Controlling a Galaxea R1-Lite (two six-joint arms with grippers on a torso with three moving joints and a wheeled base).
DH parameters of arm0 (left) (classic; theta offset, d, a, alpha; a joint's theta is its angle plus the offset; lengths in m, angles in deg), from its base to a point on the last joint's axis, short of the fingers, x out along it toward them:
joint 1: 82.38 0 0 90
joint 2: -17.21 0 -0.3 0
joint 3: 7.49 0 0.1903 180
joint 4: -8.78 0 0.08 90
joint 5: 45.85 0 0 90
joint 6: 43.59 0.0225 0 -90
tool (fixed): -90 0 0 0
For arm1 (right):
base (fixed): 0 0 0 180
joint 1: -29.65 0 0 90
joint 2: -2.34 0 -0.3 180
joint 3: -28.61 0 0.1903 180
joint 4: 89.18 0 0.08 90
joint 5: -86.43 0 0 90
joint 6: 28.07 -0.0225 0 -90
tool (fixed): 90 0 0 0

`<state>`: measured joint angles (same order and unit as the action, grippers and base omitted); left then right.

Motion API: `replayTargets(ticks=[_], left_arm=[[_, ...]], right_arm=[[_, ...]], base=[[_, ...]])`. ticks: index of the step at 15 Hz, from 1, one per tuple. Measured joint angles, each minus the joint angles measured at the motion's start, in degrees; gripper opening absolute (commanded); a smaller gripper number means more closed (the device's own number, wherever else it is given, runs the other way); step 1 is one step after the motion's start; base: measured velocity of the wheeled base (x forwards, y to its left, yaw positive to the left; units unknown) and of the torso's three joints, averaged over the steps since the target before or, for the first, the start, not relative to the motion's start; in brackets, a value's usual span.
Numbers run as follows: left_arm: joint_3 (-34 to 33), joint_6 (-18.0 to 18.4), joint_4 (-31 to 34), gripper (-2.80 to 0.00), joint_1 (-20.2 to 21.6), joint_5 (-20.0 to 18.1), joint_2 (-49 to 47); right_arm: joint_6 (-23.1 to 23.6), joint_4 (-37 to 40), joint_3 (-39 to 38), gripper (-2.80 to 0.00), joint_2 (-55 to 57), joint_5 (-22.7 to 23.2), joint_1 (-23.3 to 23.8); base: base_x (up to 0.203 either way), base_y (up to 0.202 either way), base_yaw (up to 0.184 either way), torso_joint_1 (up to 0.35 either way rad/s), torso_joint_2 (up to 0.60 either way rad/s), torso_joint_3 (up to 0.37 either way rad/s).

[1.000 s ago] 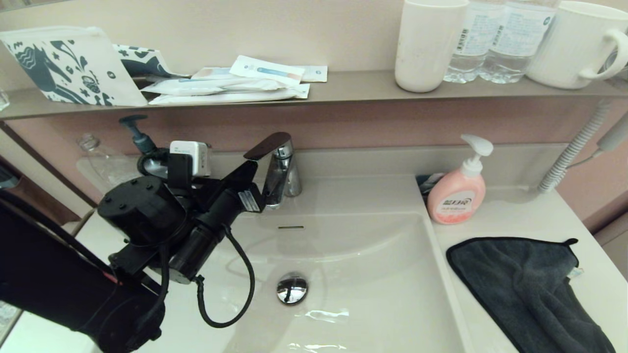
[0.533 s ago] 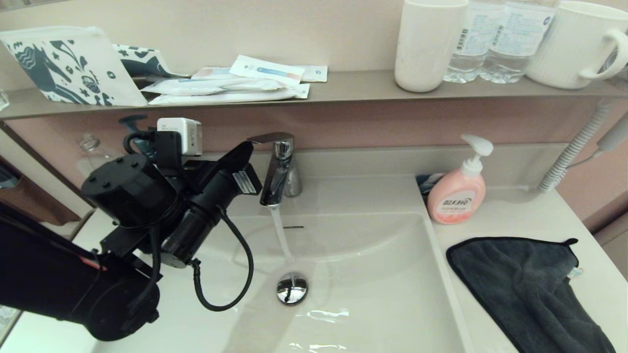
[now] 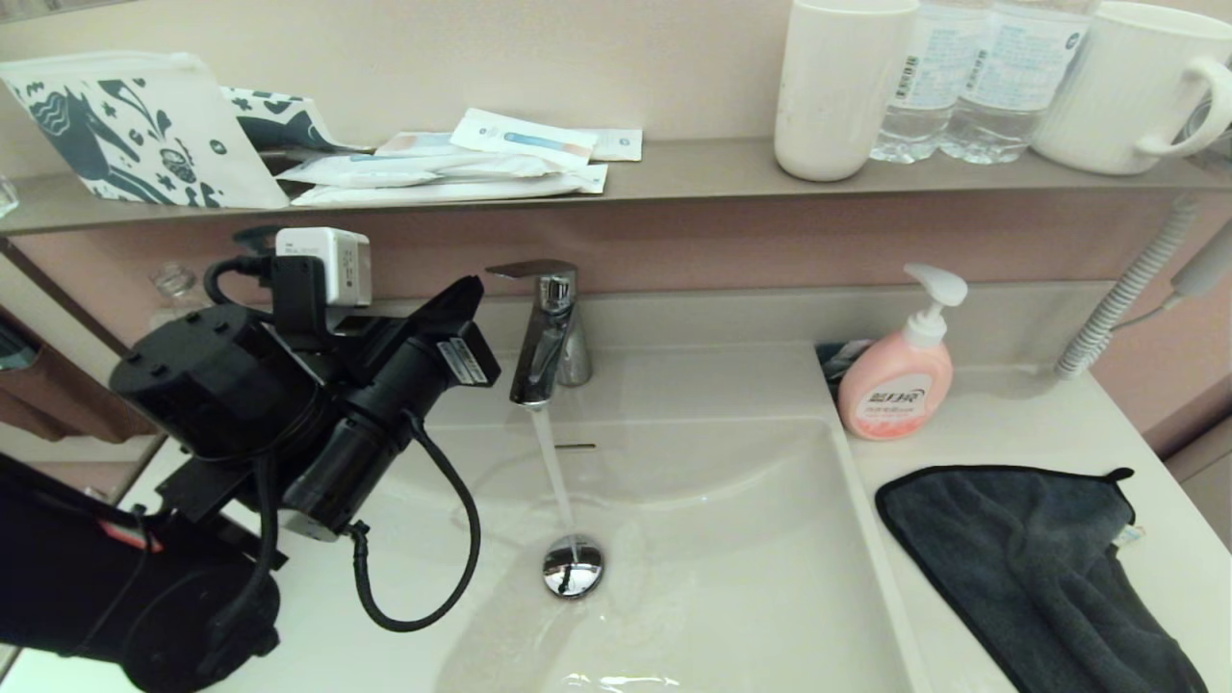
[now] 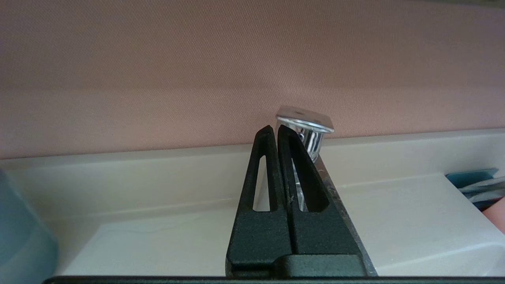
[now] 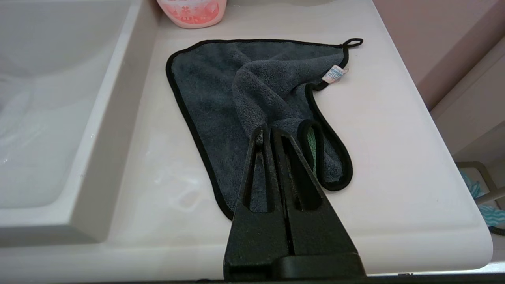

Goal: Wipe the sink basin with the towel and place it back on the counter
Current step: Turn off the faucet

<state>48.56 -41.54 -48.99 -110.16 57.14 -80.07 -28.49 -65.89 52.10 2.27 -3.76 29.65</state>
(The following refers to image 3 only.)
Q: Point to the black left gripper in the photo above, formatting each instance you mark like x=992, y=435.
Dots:
x=423, y=361

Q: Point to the dark grey microfibre cloth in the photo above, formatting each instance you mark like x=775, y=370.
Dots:
x=1020, y=558

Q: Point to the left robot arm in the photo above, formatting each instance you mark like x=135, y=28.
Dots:
x=96, y=577

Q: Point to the chrome sink faucet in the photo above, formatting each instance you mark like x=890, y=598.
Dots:
x=547, y=356

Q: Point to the white ceramic sink basin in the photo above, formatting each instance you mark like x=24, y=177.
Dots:
x=722, y=577

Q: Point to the long white plastic packet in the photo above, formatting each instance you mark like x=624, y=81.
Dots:
x=402, y=169

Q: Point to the white packet with peach print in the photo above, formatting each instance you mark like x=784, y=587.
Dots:
x=416, y=143

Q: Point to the white packet with blue toothbrush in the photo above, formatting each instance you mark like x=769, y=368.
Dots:
x=523, y=140

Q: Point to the small white square packet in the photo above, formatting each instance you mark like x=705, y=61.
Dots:
x=621, y=144

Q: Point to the small white teal print pouch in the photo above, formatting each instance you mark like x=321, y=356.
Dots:
x=285, y=122

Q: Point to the clear empty plastic bottle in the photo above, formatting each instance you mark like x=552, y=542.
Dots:
x=173, y=284

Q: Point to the chrome drain stopper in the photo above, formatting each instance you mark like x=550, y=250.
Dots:
x=574, y=570

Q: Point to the large white teal print pouch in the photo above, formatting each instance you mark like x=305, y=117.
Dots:
x=144, y=133

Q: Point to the small dark packet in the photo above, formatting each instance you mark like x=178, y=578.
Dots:
x=839, y=361

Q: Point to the white plain tumbler cup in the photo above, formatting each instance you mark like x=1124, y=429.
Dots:
x=839, y=96

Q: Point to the pink hand soap pump bottle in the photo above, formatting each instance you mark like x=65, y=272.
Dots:
x=893, y=385

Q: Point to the grey blue object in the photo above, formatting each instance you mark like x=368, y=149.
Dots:
x=14, y=346

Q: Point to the clear water bottle white label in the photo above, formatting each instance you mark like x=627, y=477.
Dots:
x=932, y=77
x=1015, y=87

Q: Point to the white ribbed mug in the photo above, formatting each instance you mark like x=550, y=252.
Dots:
x=1112, y=96

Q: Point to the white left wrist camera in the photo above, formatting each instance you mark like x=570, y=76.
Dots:
x=332, y=265

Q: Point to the grey wall shelf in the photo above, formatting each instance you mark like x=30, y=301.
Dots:
x=693, y=166

